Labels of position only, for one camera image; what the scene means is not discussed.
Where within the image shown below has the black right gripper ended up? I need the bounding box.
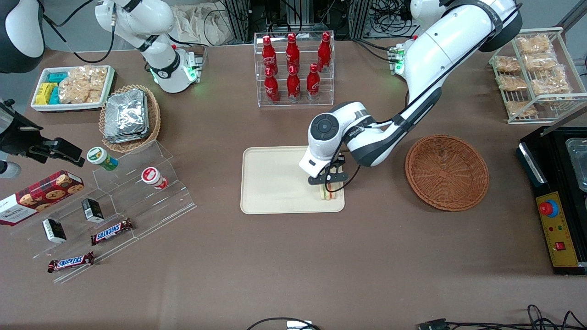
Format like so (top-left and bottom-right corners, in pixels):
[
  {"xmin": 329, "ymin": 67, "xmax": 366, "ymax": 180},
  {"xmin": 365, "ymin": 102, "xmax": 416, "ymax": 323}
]
[{"xmin": 0, "ymin": 99, "xmax": 86, "ymax": 167}]

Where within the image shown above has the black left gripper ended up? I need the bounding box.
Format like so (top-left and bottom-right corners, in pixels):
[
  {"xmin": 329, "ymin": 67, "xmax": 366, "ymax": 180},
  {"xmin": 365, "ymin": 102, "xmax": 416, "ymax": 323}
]
[{"xmin": 308, "ymin": 155, "xmax": 349, "ymax": 199}]

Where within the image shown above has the triangle sandwich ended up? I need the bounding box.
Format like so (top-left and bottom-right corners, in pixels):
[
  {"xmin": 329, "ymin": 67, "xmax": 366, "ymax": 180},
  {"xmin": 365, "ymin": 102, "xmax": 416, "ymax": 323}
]
[{"xmin": 316, "ymin": 184, "xmax": 345, "ymax": 201}]

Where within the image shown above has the white rectangular snack tray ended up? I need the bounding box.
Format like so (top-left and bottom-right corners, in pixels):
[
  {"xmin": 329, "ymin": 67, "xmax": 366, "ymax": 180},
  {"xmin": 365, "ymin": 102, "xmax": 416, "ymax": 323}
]
[{"xmin": 30, "ymin": 65, "xmax": 116, "ymax": 113}]

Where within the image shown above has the beige plastic tray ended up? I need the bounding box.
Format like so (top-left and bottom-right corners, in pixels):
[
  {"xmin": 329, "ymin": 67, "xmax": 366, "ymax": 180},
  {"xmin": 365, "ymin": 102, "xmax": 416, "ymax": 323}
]
[{"xmin": 241, "ymin": 145, "xmax": 346, "ymax": 215}]

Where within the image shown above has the oval wicker basket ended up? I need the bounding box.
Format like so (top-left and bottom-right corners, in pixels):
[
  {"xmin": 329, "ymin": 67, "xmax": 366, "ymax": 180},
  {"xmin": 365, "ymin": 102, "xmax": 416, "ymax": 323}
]
[{"xmin": 99, "ymin": 84, "xmax": 162, "ymax": 154}]

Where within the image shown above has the round brown wicker basket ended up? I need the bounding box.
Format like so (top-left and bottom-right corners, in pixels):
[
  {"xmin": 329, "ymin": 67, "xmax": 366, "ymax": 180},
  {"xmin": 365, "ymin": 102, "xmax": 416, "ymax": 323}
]
[{"xmin": 405, "ymin": 134, "xmax": 490, "ymax": 212}]

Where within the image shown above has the red tartan cookie box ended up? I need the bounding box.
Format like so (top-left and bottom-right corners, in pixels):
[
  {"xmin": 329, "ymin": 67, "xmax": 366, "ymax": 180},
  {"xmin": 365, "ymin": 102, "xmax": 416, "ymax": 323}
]
[{"xmin": 0, "ymin": 170, "xmax": 85, "ymax": 226}]

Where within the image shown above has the green lid snack cup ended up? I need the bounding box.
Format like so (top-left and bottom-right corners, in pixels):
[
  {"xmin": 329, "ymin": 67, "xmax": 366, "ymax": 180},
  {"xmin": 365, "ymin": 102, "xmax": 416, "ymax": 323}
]
[{"xmin": 86, "ymin": 146, "xmax": 119, "ymax": 171}]

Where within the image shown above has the yellow snack pack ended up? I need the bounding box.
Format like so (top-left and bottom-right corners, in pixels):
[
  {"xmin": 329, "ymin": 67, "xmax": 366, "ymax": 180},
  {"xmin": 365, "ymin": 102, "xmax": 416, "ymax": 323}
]
[{"xmin": 35, "ymin": 82, "xmax": 58, "ymax": 105}]

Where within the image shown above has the small black box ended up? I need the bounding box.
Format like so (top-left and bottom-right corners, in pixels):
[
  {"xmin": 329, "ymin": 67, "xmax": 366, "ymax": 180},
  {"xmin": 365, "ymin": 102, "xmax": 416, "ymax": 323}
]
[
  {"xmin": 42, "ymin": 218, "xmax": 67, "ymax": 244},
  {"xmin": 81, "ymin": 198, "xmax": 105, "ymax": 224}
]

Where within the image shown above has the clear bag of crackers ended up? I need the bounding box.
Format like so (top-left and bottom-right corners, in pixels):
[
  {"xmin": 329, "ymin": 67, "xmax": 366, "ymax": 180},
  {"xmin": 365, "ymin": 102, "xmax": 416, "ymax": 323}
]
[{"xmin": 58, "ymin": 65, "xmax": 109, "ymax": 105}]

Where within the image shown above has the silver foil pouch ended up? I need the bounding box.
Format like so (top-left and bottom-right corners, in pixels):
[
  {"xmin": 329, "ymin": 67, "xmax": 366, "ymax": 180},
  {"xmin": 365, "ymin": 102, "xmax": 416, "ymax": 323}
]
[
  {"xmin": 104, "ymin": 88, "xmax": 149, "ymax": 137},
  {"xmin": 103, "ymin": 123, "xmax": 152, "ymax": 144}
]

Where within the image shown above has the clear acrylic bottle rack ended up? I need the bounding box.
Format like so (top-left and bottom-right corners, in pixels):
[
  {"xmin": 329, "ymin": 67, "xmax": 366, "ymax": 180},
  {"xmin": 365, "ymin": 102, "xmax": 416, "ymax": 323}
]
[{"xmin": 254, "ymin": 31, "xmax": 336, "ymax": 108}]

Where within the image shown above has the brown snickers bar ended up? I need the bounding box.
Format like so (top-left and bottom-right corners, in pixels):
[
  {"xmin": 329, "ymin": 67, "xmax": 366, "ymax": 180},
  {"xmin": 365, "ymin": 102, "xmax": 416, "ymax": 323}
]
[
  {"xmin": 90, "ymin": 218, "xmax": 134, "ymax": 246},
  {"xmin": 47, "ymin": 251, "xmax": 95, "ymax": 274}
]

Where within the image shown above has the clear acrylic stepped stand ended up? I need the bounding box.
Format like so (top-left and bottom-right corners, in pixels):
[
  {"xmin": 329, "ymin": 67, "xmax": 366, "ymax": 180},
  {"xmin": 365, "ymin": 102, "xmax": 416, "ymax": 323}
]
[{"xmin": 13, "ymin": 139, "xmax": 198, "ymax": 284}]

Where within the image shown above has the red cola bottle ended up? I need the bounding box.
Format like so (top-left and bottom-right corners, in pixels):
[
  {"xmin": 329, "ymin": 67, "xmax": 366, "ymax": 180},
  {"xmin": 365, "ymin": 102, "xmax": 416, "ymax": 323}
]
[
  {"xmin": 317, "ymin": 32, "xmax": 332, "ymax": 73},
  {"xmin": 263, "ymin": 67, "xmax": 281, "ymax": 104},
  {"xmin": 285, "ymin": 33, "xmax": 301, "ymax": 74},
  {"xmin": 261, "ymin": 35, "xmax": 279, "ymax": 76},
  {"xmin": 286, "ymin": 65, "xmax": 302, "ymax": 103},
  {"xmin": 306, "ymin": 63, "xmax": 321, "ymax": 101}
]

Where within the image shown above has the red lid snack cup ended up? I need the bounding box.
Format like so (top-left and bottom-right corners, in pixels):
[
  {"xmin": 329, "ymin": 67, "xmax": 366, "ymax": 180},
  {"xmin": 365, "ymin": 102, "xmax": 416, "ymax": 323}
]
[{"xmin": 141, "ymin": 167, "xmax": 169, "ymax": 190}]

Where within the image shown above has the white crumpled plastic sheet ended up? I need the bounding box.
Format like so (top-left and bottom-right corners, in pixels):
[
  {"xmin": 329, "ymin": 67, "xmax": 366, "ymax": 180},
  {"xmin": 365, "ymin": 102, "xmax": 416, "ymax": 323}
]
[{"xmin": 174, "ymin": 4, "xmax": 231, "ymax": 47}]

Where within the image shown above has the clear bag of fried snack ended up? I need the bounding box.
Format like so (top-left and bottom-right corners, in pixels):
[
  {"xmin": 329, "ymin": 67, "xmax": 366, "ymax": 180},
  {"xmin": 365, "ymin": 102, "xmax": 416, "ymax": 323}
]
[
  {"xmin": 515, "ymin": 34, "xmax": 553, "ymax": 55},
  {"xmin": 494, "ymin": 55, "xmax": 521, "ymax": 73},
  {"xmin": 522, "ymin": 52, "xmax": 559, "ymax": 72},
  {"xmin": 505, "ymin": 100, "xmax": 538, "ymax": 118},
  {"xmin": 497, "ymin": 74, "xmax": 529, "ymax": 92},
  {"xmin": 531, "ymin": 66, "xmax": 572, "ymax": 95}
]

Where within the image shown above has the black control box yellow panel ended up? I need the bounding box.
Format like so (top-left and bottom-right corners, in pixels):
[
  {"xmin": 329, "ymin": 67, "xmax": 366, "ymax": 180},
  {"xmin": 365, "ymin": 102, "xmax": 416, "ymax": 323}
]
[{"xmin": 517, "ymin": 126, "xmax": 587, "ymax": 276}]

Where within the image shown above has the clear plastic container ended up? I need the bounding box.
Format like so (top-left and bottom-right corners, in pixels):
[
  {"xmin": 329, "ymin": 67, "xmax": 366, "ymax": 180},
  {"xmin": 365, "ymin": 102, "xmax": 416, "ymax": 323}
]
[{"xmin": 565, "ymin": 137, "xmax": 587, "ymax": 193}]

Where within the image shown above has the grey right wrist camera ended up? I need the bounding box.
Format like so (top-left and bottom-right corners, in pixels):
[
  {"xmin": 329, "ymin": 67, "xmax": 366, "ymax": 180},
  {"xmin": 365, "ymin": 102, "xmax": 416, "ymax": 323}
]
[{"xmin": 0, "ymin": 161, "xmax": 22, "ymax": 179}]

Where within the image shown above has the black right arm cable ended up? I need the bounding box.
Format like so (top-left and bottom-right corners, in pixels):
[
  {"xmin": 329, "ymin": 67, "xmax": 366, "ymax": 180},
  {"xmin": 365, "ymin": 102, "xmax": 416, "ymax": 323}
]
[{"xmin": 42, "ymin": 0, "xmax": 116, "ymax": 64}]

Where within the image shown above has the black cable with white plug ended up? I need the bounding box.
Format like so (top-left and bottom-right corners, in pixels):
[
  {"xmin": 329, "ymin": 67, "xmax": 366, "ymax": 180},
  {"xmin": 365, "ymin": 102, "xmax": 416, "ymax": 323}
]
[{"xmin": 247, "ymin": 317, "xmax": 322, "ymax": 330}]

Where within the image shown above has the black cable bundle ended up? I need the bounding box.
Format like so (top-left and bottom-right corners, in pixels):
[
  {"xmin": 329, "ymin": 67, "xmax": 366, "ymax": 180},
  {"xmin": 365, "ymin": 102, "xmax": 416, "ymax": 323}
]
[{"xmin": 416, "ymin": 304, "xmax": 587, "ymax": 330}]

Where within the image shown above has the white wire rack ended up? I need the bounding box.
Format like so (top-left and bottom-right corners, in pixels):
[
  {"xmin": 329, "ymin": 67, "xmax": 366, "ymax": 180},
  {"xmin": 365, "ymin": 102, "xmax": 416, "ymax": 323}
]
[{"xmin": 488, "ymin": 27, "xmax": 587, "ymax": 125}]

